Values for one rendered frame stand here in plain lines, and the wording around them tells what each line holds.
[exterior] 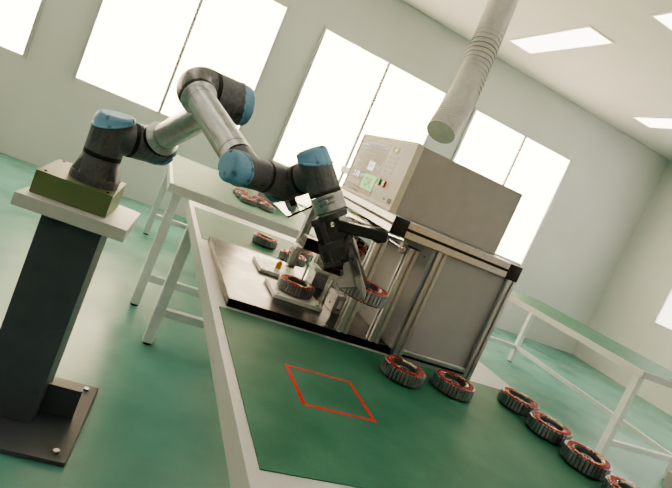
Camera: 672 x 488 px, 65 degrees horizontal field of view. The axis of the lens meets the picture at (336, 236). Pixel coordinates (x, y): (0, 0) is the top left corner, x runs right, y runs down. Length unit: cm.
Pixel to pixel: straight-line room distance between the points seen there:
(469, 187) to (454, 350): 48
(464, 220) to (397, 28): 530
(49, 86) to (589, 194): 706
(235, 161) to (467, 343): 87
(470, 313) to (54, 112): 530
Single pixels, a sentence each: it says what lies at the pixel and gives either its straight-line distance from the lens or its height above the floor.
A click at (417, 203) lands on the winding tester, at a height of 117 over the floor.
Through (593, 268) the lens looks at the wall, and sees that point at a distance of 897.
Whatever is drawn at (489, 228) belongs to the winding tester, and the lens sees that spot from 165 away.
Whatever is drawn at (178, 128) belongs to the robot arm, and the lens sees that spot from 169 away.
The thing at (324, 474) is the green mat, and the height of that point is 75.
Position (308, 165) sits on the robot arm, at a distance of 118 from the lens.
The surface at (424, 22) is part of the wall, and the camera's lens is 692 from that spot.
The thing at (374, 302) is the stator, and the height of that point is 92.
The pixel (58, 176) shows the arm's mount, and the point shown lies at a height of 82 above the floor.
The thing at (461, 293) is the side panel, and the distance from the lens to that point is 155.
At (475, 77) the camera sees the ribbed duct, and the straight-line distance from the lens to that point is 305.
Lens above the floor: 116
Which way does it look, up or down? 6 degrees down
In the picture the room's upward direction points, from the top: 23 degrees clockwise
